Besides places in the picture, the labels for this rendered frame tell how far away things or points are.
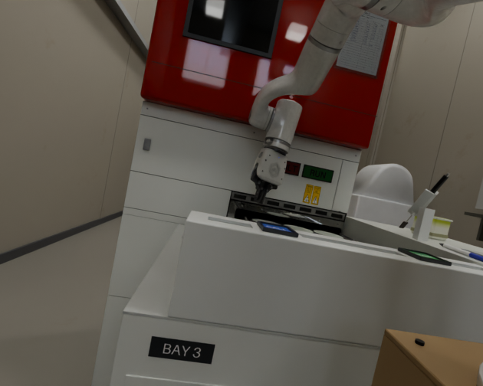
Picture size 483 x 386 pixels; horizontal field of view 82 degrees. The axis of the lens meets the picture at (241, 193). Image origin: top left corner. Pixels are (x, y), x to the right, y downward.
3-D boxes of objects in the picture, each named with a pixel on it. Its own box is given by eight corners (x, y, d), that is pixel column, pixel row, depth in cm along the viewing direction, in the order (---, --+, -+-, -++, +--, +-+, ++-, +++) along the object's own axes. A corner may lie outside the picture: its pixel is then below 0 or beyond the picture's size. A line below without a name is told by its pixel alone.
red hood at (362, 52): (172, 129, 165) (192, 27, 161) (303, 158, 174) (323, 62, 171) (138, 96, 90) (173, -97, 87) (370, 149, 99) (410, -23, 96)
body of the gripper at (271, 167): (271, 142, 83) (260, 178, 83) (294, 154, 89) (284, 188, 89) (257, 142, 89) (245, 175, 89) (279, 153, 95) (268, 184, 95)
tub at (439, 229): (409, 232, 90) (413, 211, 89) (424, 235, 92) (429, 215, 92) (432, 239, 83) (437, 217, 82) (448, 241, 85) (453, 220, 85)
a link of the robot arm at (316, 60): (283, 28, 66) (244, 129, 88) (343, 53, 67) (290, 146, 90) (284, 17, 72) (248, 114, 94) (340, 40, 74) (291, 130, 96)
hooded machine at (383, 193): (372, 271, 429) (396, 170, 420) (399, 289, 361) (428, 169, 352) (320, 261, 426) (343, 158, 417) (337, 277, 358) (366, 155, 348)
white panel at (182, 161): (124, 212, 100) (144, 102, 98) (335, 250, 110) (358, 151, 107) (121, 214, 97) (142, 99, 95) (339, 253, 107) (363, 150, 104)
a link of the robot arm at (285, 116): (265, 134, 84) (294, 144, 86) (279, 93, 85) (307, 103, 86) (261, 139, 93) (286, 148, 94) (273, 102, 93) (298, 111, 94)
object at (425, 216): (400, 234, 77) (412, 187, 76) (413, 237, 78) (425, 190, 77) (416, 240, 71) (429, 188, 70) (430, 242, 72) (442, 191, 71)
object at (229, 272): (175, 288, 48) (190, 210, 47) (457, 332, 54) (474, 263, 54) (165, 316, 39) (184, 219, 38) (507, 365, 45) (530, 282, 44)
